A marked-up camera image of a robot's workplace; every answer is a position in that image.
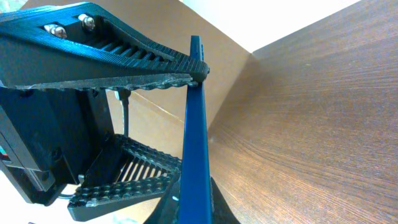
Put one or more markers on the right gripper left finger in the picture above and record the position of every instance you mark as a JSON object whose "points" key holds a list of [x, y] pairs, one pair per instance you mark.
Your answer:
{"points": [[82, 46]]}

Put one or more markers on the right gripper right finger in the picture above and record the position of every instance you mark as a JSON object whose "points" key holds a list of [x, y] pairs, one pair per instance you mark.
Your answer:
{"points": [[126, 172]]}

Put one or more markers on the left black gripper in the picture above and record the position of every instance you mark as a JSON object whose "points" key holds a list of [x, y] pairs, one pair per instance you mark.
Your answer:
{"points": [[167, 208]]}

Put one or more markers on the blue Samsung smartphone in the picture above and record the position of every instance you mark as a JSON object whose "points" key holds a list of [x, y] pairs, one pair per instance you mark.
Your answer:
{"points": [[195, 188]]}

